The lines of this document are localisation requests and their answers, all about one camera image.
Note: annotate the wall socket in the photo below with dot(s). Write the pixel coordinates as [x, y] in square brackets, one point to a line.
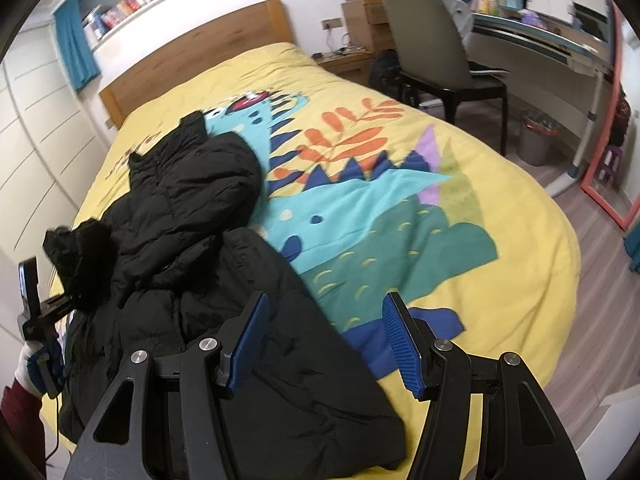
[331, 24]

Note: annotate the white wardrobe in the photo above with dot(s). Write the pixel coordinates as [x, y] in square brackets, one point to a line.
[40, 135]

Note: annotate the black backpack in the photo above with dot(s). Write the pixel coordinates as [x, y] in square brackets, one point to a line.
[385, 72]

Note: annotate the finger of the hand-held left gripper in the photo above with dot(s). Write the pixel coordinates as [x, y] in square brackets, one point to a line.
[59, 306]

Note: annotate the person's left hand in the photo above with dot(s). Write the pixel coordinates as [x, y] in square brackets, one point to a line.
[22, 367]

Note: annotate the pink framed mirror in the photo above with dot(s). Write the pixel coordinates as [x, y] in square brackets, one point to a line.
[614, 60]

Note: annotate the grey trash bin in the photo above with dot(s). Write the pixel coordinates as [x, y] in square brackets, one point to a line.
[535, 142]

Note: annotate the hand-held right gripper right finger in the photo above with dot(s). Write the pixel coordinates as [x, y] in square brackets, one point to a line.
[402, 345]

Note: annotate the wooden cabinet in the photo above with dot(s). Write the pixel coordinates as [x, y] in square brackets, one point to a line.
[362, 25]

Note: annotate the blue curtain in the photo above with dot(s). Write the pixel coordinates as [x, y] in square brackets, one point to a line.
[75, 45]

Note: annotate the wooden nightstand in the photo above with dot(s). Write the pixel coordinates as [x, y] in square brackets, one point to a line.
[350, 62]

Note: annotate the grey black chair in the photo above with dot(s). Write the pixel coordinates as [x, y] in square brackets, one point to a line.
[425, 35]

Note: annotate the wooden bed headboard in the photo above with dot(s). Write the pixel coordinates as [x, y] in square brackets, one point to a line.
[200, 50]

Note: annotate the yellow dinosaur printed blanket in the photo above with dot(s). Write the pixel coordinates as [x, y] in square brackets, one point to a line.
[450, 185]

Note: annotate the black puffer jacket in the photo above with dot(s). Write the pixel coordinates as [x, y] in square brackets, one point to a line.
[190, 200]

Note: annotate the white blue desk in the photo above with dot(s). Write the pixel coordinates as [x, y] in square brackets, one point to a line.
[530, 55]

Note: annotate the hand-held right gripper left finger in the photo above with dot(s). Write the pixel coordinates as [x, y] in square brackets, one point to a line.
[250, 340]

